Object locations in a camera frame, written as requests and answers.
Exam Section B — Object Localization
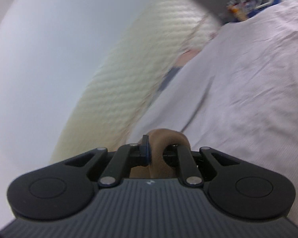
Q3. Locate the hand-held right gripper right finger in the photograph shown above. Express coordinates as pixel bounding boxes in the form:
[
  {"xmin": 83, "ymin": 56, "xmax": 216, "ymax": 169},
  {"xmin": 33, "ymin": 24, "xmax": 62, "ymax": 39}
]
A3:
[{"xmin": 164, "ymin": 143, "xmax": 240, "ymax": 187}]

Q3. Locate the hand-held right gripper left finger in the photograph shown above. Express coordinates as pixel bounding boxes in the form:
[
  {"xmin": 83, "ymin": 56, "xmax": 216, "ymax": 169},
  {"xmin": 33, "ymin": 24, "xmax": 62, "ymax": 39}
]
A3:
[{"xmin": 63, "ymin": 135, "xmax": 153, "ymax": 187}]

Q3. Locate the brown hoodie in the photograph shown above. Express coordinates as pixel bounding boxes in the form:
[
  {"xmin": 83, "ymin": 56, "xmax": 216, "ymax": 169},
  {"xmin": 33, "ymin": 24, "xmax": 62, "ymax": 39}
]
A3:
[{"xmin": 129, "ymin": 128, "xmax": 190, "ymax": 179}]

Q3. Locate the cream quilted headboard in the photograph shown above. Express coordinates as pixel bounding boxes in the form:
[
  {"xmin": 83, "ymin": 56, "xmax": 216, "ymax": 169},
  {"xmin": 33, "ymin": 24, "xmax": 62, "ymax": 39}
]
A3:
[{"xmin": 50, "ymin": 0, "xmax": 214, "ymax": 165}]

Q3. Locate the white bed sheet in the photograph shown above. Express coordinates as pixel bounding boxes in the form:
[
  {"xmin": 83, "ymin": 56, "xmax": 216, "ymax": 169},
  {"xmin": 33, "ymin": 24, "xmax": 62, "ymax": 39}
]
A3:
[{"xmin": 129, "ymin": 0, "xmax": 298, "ymax": 228}]

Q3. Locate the cluster of small bottles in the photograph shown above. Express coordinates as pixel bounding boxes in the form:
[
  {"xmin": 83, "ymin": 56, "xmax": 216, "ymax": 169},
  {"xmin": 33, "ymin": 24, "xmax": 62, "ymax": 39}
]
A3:
[{"xmin": 226, "ymin": 0, "xmax": 257, "ymax": 21}]

